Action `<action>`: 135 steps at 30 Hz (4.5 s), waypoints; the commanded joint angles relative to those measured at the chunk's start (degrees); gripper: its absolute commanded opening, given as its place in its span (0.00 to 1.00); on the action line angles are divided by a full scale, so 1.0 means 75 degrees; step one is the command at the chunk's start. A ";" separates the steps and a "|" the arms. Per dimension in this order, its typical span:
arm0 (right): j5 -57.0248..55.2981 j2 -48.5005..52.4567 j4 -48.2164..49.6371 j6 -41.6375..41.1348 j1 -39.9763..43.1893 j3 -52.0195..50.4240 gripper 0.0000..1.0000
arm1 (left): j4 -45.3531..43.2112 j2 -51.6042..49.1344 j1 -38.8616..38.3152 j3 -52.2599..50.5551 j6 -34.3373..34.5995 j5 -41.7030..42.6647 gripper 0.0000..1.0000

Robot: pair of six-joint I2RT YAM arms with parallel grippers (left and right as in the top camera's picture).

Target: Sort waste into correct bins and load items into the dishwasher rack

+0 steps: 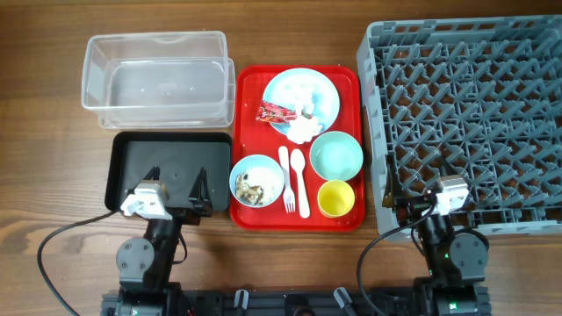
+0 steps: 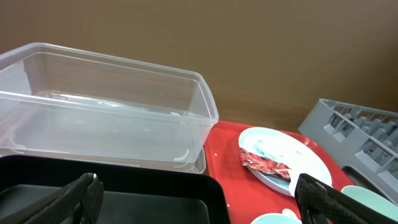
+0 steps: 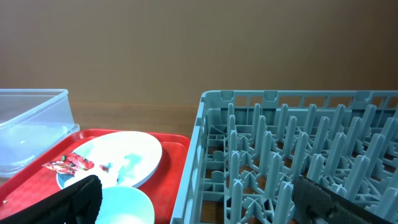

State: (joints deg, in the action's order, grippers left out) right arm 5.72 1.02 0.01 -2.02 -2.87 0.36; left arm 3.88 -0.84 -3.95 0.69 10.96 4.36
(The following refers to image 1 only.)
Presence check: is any food scraps and rice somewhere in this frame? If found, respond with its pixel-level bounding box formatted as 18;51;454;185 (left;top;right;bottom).
234;167;279;207

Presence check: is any yellow plastic cup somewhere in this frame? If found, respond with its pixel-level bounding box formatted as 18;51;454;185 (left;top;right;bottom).
317;180;356;218

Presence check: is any light blue bowl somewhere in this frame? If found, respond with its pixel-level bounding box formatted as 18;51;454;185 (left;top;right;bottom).
229;154;285;208

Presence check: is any mint green bowl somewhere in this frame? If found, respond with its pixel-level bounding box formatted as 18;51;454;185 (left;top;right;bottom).
309;131;364;181

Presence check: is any white plastic fork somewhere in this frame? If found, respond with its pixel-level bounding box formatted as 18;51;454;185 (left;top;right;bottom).
277;146;295;213

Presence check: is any white plastic spoon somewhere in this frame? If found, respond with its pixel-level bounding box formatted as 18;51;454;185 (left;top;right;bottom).
290;148;311;219

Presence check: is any white napkin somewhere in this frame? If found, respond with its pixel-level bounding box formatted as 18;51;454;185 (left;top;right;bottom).
286;116;323;144
285;84;325;116

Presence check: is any red strawberry cake wrapper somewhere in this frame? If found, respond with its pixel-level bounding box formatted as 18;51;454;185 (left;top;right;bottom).
256;100;312;124

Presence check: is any light blue plate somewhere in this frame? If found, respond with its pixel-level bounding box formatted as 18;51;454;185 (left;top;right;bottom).
262;68;340;136

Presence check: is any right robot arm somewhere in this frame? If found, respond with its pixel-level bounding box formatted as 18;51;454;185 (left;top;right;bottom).
382;162;491;315

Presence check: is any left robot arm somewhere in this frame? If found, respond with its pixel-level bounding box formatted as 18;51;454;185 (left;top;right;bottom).
100;166;213;316

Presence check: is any black food waste tray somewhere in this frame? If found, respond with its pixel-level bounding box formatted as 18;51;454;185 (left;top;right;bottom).
104;132;232;212

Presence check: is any clear plastic waste bin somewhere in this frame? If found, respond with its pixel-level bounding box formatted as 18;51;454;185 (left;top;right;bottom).
81;31;235;129

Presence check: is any grey dishwasher rack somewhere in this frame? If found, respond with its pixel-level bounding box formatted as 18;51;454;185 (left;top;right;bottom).
357;15;561;241

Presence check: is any red serving tray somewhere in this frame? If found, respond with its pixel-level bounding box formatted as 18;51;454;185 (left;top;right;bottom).
229;65;365;233

